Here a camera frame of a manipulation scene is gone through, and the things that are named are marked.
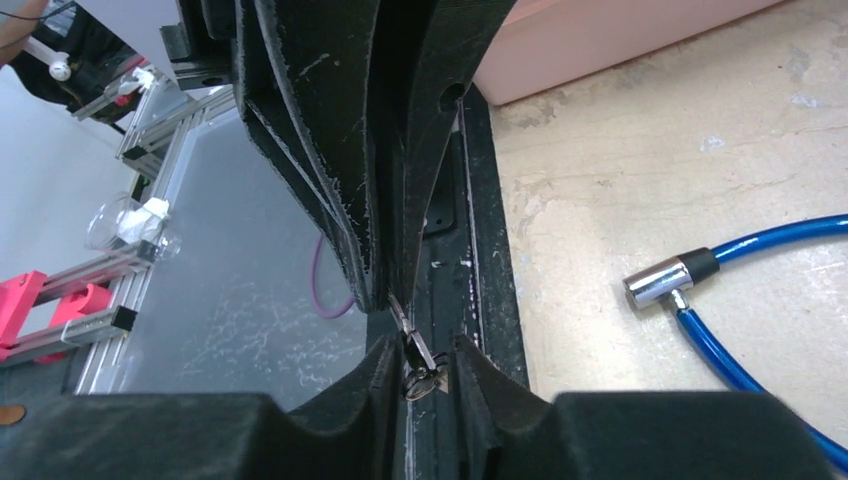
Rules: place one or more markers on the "clear glass beaker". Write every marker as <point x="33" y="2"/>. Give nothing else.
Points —
<point x="124" y="221"/>

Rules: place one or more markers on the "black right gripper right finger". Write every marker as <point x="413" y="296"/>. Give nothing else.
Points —
<point x="510" y="433"/>

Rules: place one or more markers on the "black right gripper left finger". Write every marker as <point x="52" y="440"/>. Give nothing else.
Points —
<point x="345" y="432"/>

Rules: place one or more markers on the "pink plastic storage box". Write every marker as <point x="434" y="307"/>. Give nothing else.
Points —
<point x="543" y="44"/>

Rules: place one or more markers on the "pink plastic bracket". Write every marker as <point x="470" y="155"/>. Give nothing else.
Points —
<point x="22" y="314"/>

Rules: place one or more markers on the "small silver keys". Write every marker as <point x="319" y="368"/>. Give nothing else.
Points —
<point x="428" y="371"/>

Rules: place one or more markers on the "aluminium frame rail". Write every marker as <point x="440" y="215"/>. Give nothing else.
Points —
<point x="164" y="117"/>

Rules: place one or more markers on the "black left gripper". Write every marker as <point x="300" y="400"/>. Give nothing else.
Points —
<point x="303" y="72"/>

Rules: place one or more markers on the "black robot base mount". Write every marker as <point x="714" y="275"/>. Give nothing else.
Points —
<point x="465" y="280"/>

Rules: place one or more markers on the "blue cable lock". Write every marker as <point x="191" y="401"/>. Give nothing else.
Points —
<point x="767" y="313"/>

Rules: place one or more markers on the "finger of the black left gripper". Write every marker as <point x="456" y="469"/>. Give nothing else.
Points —
<point x="425" y="55"/>

